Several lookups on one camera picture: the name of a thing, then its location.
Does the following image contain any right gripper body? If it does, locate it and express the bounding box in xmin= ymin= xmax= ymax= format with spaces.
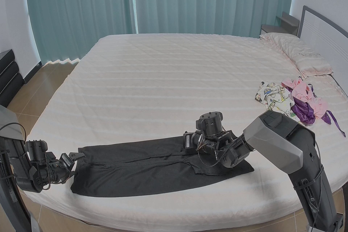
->
xmin=183 ymin=132 xmax=216 ymax=150

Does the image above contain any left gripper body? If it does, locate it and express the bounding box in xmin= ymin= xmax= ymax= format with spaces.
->
xmin=46 ymin=153 xmax=75 ymax=184

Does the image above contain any black T-shirt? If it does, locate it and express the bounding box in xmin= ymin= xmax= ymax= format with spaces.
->
xmin=71 ymin=135 xmax=254 ymax=198

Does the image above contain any bed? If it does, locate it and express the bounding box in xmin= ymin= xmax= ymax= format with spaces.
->
xmin=20 ymin=5 xmax=348 ymax=229

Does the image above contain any white printed garment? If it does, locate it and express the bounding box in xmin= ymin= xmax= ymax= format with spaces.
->
xmin=254 ymin=81 xmax=305 ymax=123

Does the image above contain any black chest of drawers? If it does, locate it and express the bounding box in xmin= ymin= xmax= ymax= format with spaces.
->
xmin=0 ymin=49 xmax=25 ymax=107

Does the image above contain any purple garment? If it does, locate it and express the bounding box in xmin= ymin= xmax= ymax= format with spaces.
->
xmin=291 ymin=84 xmax=346 ymax=137

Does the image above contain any pink garment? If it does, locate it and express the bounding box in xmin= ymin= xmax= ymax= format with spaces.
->
xmin=281 ymin=77 xmax=328 ymax=120

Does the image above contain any pale pink pillow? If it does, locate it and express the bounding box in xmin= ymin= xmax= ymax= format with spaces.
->
xmin=260 ymin=32 xmax=333 ymax=79

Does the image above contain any grey bedside table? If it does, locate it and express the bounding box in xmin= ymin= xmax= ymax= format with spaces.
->
xmin=261 ymin=11 xmax=299 ymax=36

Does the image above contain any black cable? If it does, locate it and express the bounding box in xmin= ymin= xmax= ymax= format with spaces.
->
xmin=197 ymin=149 xmax=221 ymax=168
xmin=0 ymin=123 xmax=27 ymax=145

